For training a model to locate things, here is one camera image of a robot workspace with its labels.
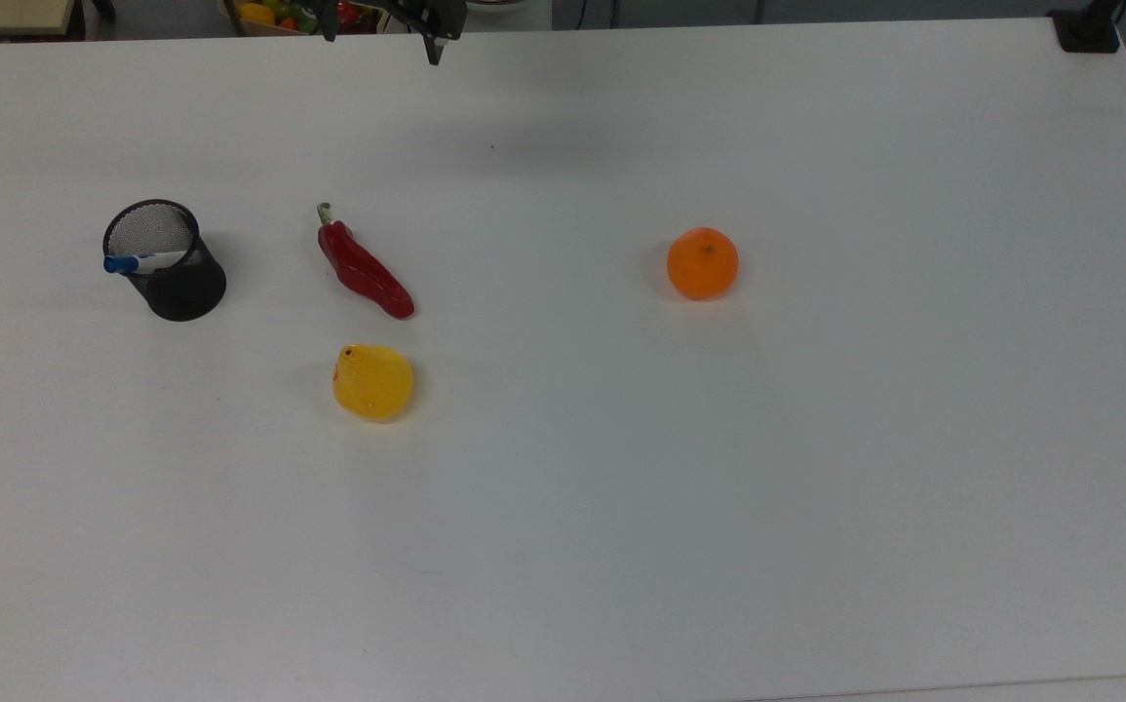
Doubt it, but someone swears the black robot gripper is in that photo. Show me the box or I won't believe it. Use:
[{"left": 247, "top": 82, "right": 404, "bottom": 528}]
[{"left": 321, "top": 0, "right": 471, "bottom": 67}]

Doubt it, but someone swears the white marker pen blue cap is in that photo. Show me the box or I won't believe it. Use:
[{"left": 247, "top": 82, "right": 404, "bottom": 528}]
[{"left": 102, "top": 250, "right": 189, "bottom": 275}]

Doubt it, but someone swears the black mesh pen cup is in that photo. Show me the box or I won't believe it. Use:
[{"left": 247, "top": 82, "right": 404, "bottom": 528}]
[{"left": 102, "top": 199, "right": 228, "bottom": 323}]

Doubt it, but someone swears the basket of toy fruit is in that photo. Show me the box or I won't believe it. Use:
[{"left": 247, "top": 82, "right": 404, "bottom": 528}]
[{"left": 219, "top": 0, "right": 390, "bottom": 37}]

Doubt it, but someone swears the red chili pepper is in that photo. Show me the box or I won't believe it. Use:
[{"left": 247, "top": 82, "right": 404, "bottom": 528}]
[{"left": 316, "top": 202, "right": 416, "bottom": 321}]

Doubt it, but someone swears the yellow pear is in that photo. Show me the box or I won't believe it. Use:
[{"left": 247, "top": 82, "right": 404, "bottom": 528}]
[{"left": 331, "top": 343, "right": 415, "bottom": 423}]

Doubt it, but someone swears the light wooden side table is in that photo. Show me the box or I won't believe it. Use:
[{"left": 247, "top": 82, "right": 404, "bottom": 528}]
[{"left": 0, "top": 0, "right": 78, "bottom": 40}]

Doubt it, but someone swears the orange mandarin fruit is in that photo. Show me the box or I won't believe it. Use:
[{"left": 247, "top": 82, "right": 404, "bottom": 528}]
[{"left": 666, "top": 226, "right": 740, "bottom": 301}]

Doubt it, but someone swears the black table clamp mount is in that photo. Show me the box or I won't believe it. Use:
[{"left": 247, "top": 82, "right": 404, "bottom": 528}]
[{"left": 1048, "top": 0, "right": 1123, "bottom": 55}]

